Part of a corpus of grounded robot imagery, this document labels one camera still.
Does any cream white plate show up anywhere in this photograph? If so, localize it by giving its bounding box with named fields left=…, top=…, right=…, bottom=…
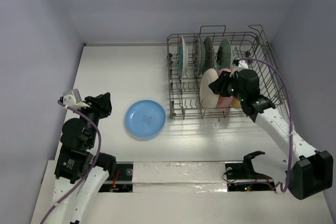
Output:
left=199, top=68, right=219, bottom=109

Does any pink plate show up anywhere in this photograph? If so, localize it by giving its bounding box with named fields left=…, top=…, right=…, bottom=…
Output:
left=216, top=68, right=233, bottom=109

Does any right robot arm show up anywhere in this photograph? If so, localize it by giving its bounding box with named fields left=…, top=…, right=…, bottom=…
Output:
left=208, top=69, right=333, bottom=200

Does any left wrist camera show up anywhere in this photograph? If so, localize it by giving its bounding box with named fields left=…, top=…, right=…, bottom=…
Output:
left=59, top=89, right=90, bottom=110

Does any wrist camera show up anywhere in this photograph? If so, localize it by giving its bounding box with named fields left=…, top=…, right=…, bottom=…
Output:
left=230, top=59, right=249, bottom=77
left=59, top=89, right=90, bottom=110

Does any teal patterned plate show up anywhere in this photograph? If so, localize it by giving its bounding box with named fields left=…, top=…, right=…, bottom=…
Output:
left=193, top=34, right=205, bottom=77

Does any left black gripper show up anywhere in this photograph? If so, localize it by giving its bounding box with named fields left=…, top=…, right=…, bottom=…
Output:
left=75, top=91, right=112, bottom=146

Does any green plate dark motif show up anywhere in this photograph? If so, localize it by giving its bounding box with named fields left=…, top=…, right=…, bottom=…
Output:
left=217, top=39, right=232, bottom=70

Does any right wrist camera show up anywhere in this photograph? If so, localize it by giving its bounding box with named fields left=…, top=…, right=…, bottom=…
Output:
left=230, top=59, right=249, bottom=77

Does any blue plate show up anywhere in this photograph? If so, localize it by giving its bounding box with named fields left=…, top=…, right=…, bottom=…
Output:
left=124, top=100, right=166, bottom=138

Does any white plate red teal pattern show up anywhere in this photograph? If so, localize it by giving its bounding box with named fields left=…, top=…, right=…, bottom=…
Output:
left=177, top=36, right=188, bottom=80

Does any dark olive plate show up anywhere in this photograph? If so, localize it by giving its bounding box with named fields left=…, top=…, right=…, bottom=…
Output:
left=202, top=37, right=215, bottom=73

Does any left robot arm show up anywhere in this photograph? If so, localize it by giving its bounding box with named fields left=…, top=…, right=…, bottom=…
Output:
left=41, top=89, right=117, bottom=223

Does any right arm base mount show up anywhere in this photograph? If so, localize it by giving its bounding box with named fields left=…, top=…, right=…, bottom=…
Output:
left=222, top=151, right=275, bottom=192

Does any yellow plate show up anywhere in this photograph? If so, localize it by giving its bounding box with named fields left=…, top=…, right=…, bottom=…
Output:
left=229, top=67, right=244, bottom=111

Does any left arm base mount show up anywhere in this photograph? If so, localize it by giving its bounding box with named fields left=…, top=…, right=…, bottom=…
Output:
left=99, top=162, right=133, bottom=193

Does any grey wire dish rack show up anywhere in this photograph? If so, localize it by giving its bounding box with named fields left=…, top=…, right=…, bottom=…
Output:
left=166, top=25, right=289, bottom=119

